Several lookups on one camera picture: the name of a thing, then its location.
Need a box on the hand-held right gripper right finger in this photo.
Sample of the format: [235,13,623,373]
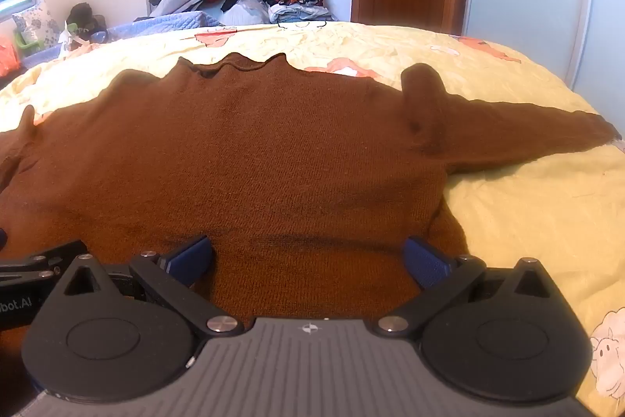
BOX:
[376,237,562,340]

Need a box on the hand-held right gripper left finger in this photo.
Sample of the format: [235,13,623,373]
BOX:
[59,235,245,338]

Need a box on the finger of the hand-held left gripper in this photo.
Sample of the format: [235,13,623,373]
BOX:
[0,240,89,288]

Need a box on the brown knit sweater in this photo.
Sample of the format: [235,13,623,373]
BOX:
[0,53,617,335]

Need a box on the yellow flower print quilt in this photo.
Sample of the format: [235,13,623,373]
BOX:
[0,20,625,417]

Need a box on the orange cloth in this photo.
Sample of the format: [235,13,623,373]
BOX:
[0,35,23,76]

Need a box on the white plastic bag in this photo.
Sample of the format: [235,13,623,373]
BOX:
[57,20,80,52]

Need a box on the blue quilted blanket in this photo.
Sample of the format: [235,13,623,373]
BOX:
[105,11,228,39]

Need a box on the floral pillow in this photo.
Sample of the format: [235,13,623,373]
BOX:
[12,0,64,51]

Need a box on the dark plush toy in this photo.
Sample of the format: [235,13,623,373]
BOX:
[66,3,108,41]

